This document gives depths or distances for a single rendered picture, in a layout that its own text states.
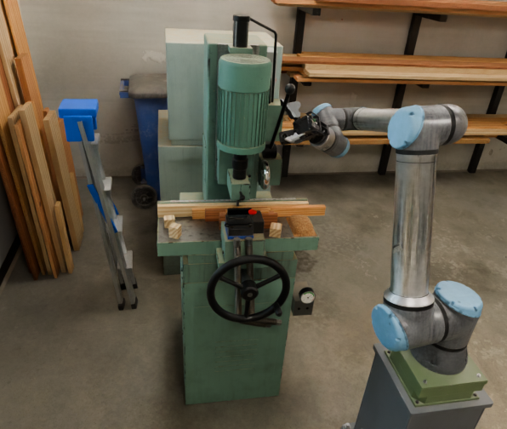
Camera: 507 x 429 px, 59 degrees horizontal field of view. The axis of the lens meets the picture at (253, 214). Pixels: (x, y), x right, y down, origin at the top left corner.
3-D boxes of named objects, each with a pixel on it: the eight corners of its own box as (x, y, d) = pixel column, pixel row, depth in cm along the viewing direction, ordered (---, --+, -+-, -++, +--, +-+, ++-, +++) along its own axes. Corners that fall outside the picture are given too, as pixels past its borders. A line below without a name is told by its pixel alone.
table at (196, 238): (156, 273, 153) (155, 259, 150) (157, 225, 179) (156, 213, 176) (325, 265, 163) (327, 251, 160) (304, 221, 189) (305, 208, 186)
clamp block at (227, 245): (223, 263, 155) (224, 241, 151) (219, 241, 167) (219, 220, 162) (264, 260, 158) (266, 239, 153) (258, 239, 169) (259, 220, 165)
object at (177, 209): (157, 217, 173) (156, 206, 170) (157, 214, 174) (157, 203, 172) (307, 213, 183) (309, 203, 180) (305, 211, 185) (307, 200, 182)
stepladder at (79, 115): (111, 313, 254) (54, 112, 192) (113, 285, 276) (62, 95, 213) (140, 308, 257) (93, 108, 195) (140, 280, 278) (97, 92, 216)
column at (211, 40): (204, 215, 195) (206, 42, 159) (202, 192, 214) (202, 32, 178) (255, 214, 199) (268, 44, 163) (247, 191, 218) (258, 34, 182)
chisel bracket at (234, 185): (230, 204, 168) (231, 184, 164) (226, 187, 180) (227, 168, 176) (249, 203, 169) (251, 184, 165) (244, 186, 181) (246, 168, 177)
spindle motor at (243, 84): (219, 157, 153) (221, 63, 138) (214, 138, 168) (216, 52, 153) (269, 156, 156) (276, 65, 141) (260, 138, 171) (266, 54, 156)
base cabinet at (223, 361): (184, 406, 204) (181, 284, 168) (180, 317, 253) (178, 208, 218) (279, 397, 212) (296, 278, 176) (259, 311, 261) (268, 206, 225)
